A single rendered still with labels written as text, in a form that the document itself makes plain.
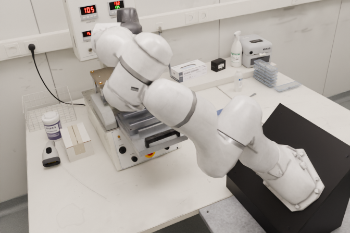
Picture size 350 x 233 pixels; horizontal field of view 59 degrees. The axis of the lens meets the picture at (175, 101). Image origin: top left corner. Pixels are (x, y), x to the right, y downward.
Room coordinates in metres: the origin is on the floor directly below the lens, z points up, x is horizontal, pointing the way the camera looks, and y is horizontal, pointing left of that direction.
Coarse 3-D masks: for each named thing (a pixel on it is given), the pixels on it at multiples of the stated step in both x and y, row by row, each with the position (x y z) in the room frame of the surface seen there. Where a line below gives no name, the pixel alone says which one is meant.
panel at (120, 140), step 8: (112, 136) 1.16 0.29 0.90; (120, 136) 1.17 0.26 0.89; (120, 144) 1.15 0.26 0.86; (128, 144) 1.16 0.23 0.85; (176, 144) 1.23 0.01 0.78; (120, 152) 1.13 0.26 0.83; (128, 152) 1.14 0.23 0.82; (160, 152) 1.18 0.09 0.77; (120, 160) 1.11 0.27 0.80; (128, 160) 1.12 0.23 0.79; (144, 160) 1.14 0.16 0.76
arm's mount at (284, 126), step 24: (288, 120) 0.96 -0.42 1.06; (288, 144) 0.89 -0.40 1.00; (312, 144) 0.84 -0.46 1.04; (336, 144) 0.79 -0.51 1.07; (240, 168) 0.93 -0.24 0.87; (336, 168) 0.73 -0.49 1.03; (240, 192) 0.86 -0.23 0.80; (264, 192) 0.80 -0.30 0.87; (336, 192) 0.69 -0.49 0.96; (264, 216) 0.74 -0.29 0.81; (288, 216) 0.69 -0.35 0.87; (312, 216) 0.65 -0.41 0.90; (336, 216) 0.71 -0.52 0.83
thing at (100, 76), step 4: (104, 68) 1.45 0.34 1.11; (108, 68) 1.45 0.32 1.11; (112, 68) 1.39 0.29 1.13; (92, 72) 1.41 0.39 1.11; (96, 72) 1.41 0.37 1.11; (100, 72) 1.40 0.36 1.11; (104, 72) 1.40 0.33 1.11; (108, 72) 1.40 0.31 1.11; (92, 76) 1.38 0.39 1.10; (96, 76) 1.36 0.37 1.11; (100, 76) 1.36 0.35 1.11; (104, 76) 1.36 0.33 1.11; (108, 76) 1.36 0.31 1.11; (96, 80) 1.32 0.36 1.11; (100, 80) 1.32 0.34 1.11; (104, 80) 1.31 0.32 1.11; (100, 84) 1.27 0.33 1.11; (104, 84) 1.28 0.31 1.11; (100, 88) 1.27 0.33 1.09
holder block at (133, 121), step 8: (120, 112) 1.21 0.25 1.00; (128, 112) 1.21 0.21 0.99; (136, 112) 1.22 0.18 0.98; (144, 112) 1.19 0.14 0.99; (120, 120) 1.17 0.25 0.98; (128, 120) 1.13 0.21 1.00; (136, 120) 1.13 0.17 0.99; (144, 120) 1.15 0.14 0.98; (152, 120) 1.14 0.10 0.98; (128, 128) 1.08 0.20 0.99; (136, 128) 1.07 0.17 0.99
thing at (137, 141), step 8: (120, 128) 1.15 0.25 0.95; (144, 128) 1.05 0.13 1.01; (152, 128) 1.05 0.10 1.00; (160, 128) 1.07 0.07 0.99; (168, 128) 1.08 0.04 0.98; (128, 136) 1.05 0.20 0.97; (136, 136) 1.05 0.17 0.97; (144, 136) 1.04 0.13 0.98; (176, 136) 1.03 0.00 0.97; (184, 136) 1.04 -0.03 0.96; (136, 144) 0.99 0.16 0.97; (144, 144) 0.99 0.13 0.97; (152, 144) 0.99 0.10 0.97; (160, 144) 0.99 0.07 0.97; (168, 144) 1.00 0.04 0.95; (136, 152) 0.97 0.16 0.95; (144, 152) 0.96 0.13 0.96; (152, 152) 0.97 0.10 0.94
